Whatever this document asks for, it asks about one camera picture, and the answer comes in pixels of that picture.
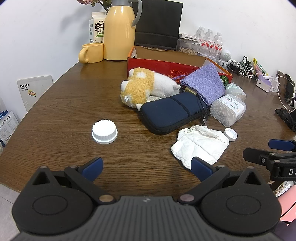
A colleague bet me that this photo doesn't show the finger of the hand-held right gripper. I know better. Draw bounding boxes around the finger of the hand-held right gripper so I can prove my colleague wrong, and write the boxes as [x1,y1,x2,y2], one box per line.
[243,148,281,166]
[268,138,296,152]

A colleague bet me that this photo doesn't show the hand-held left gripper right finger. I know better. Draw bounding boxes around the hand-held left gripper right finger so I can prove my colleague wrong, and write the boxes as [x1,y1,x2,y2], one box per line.
[178,157,266,205]

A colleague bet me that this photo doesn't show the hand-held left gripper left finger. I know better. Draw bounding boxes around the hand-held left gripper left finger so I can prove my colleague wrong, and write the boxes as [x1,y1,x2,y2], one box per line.
[30,157,115,205]

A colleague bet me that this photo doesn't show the large white ribbed cap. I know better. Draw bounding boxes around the large white ribbed cap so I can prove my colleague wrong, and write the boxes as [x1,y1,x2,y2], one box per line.
[92,120,118,144]

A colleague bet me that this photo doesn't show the black braided cable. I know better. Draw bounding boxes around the black braided cable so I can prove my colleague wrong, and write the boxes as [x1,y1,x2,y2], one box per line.
[196,97,210,126]

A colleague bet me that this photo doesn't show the navy zip pouch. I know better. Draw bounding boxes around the navy zip pouch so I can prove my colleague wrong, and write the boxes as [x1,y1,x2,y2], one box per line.
[139,93,208,135]

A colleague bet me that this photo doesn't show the iridescent ball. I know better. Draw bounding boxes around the iridescent ball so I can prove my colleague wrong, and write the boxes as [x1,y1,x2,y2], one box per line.
[225,83,247,101]

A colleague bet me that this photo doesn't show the purple fabric pouch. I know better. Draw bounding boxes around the purple fabric pouch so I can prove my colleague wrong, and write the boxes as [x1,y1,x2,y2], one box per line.
[180,64,225,106]

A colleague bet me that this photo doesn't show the white and tan plush toy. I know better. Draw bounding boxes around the white and tan plush toy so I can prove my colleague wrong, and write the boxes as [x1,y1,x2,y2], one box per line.
[120,67,181,110]

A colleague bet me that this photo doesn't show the red cardboard box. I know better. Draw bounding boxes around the red cardboard box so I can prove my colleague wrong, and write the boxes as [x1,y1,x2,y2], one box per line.
[127,46,233,88]

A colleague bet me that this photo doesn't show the silver snack packet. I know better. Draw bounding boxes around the silver snack packet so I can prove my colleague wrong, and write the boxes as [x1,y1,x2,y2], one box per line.
[273,181,295,197]

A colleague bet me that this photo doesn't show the crumpled white bag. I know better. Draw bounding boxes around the crumpled white bag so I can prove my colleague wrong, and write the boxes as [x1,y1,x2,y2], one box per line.
[171,125,230,169]

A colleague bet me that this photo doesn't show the small white bottle cap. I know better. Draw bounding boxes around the small white bottle cap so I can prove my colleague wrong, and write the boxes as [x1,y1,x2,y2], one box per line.
[223,128,238,142]

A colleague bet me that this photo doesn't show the clear container of beads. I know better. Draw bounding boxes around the clear container of beads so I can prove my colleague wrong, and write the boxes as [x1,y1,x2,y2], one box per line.
[210,94,247,127]

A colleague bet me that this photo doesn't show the brown board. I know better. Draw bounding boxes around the brown board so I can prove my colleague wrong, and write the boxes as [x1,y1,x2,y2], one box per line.
[276,71,296,109]

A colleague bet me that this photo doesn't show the small white stand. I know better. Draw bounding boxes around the small white stand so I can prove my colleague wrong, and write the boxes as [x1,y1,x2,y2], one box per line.
[270,74,280,93]

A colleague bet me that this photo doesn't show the white and purple tissue box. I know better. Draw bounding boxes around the white and purple tissue box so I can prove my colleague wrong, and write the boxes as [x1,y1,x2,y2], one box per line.
[256,75,274,93]

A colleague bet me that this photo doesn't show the colourful snack packets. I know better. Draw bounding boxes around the colourful snack packets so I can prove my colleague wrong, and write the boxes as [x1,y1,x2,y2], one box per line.
[252,58,269,76]

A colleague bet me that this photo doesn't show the blue printed papers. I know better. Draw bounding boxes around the blue printed papers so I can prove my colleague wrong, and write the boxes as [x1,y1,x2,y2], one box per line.
[0,110,19,149]

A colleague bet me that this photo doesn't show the white booklet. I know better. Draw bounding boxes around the white booklet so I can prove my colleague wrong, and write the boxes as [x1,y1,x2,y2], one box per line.
[17,75,53,112]

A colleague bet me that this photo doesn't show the white robot speaker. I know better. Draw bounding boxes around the white robot speaker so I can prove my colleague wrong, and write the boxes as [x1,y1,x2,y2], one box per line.
[218,49,232,66]

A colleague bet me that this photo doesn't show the yellow mug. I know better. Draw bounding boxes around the yellow mug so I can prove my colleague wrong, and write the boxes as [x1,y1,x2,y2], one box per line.
[79,43,104,63]

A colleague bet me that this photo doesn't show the clear water bottle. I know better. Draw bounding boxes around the clear water bottle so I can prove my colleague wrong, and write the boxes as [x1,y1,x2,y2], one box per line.
[203,29,215,56]
[194,26,207,55]
[213,32,223,58]

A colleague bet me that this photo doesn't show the flat white box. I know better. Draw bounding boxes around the flat white box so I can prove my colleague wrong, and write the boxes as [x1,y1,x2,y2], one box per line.
[179,33,201,40]

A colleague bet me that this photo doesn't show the yellow thermos jug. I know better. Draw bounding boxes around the yellow thermos jug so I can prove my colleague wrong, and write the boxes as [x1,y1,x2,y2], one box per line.
[103,0,142,61]

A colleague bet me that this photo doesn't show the white milk carton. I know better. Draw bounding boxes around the white milk carton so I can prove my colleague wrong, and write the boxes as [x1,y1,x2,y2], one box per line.
[89,12,107,44]

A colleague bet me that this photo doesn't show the black paper bag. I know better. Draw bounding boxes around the black paper bag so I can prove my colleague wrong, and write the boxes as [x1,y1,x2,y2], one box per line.
[134,0,183,50]

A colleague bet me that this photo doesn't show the dried pink flowers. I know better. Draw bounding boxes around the dried pink flowers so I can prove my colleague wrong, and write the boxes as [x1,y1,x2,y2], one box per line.
[77,0,112,12]

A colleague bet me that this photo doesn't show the black strap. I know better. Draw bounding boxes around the black strap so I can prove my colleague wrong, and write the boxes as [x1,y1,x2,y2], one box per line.
[275,108,296,132]

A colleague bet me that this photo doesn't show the tangle of charger cables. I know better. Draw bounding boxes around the tangle of charger cables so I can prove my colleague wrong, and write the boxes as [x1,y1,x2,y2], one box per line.
[228,61,257,79]

